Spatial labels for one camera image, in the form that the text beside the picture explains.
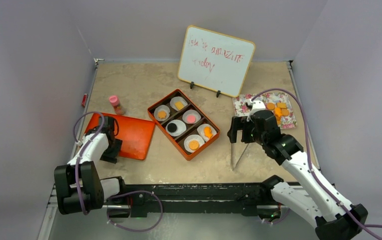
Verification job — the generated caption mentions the black metal base rail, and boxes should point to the black metal base rail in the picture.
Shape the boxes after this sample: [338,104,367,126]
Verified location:
[47,182,340,220]

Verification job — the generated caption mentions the white paper cup far-right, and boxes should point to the white paper cup far-right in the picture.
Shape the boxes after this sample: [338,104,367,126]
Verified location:
[170,96,188,111]

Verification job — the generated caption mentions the orange chip cookie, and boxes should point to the orange chip cookie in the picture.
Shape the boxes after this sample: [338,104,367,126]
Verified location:
[281,108,290,117]

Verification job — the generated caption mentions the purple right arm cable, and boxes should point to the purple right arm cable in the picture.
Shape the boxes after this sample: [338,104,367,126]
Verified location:
[250,88,382,240]

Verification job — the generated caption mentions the floral rectangular tray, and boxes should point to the floral rectangular tray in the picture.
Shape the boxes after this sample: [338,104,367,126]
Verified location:
[232,92,297,129]

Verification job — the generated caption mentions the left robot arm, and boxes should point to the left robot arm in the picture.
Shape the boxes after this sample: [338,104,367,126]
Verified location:
[54,112,128,215]

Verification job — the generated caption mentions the orange star cookie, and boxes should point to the orange star cookie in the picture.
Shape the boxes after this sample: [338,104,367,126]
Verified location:
[157,110,167,120]

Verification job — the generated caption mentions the round patterned biscuit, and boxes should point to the round patterned biscuit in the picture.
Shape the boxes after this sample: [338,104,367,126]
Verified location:
[188,140,200,151]

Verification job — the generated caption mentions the white paper cup middle-left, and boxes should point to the white paper cup middle-left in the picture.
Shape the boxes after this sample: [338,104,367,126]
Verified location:
[165,119,187,137]

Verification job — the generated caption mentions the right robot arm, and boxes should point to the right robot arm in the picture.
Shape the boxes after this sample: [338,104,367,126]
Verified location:
[227,110,368,240]

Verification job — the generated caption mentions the orange fish cookie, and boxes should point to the orange fish cookie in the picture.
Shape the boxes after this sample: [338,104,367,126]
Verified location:
[203,126,213,139]

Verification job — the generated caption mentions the pink round cookie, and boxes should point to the pink round cookie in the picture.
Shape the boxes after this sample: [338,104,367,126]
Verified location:
[186,114,196,124]

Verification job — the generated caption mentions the orange round cookie centre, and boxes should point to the orange round cookie centre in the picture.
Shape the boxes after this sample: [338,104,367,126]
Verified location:
[266,102,276,111]

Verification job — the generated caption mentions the orange tin lid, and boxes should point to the orange tin lid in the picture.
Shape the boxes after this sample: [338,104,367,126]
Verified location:
[82,113,155,161]

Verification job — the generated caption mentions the white paper cup far-left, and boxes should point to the white paper cup far-left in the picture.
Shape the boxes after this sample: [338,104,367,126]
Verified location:
[154,104,170,122]

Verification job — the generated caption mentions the white paper cup middle-right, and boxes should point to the white paper cup middle-right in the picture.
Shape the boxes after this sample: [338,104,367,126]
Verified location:
[182,109,201,125]

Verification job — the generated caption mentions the white paper cup near-right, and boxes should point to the white paper cup near-right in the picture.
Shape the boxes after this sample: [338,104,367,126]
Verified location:
[197,123,217,142]

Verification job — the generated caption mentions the yellow rectangular biscuit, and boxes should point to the yellow rectangular biscuit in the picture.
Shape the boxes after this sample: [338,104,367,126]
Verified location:
[174,101,184,111]

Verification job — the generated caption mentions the pink cap sprinkle bottle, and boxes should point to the pink cap sprinkle bottle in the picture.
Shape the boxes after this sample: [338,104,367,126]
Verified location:
[109,95,125,116]

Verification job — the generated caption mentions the white paper cup near-left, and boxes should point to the white paper cup near-left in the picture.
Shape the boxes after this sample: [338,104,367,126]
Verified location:
[183,134,205,153]

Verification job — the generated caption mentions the orange square cookie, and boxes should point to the orange square cookie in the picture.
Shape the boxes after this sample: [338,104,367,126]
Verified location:
[276,102,287,109]

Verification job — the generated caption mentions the small red box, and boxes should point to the small red box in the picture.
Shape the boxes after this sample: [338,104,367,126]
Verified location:
[81,93,88,108]

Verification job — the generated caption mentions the orange cookie tin box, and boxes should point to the orange cookie tin box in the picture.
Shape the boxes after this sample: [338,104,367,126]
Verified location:
[147,89,220,161]

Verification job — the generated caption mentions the metal tongs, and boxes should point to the metal tongs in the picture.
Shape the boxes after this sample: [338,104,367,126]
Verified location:
[230,143,250,171]

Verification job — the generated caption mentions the white board yellow frame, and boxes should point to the white board yellow frame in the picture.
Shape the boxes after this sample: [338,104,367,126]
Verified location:
[177,25,256,97]

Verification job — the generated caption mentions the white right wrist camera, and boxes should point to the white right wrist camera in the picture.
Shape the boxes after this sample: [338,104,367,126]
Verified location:
[246,99,266,118]

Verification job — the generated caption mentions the black round cookie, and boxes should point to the black round cookie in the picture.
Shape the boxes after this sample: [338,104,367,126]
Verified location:
[167,122,177,133]

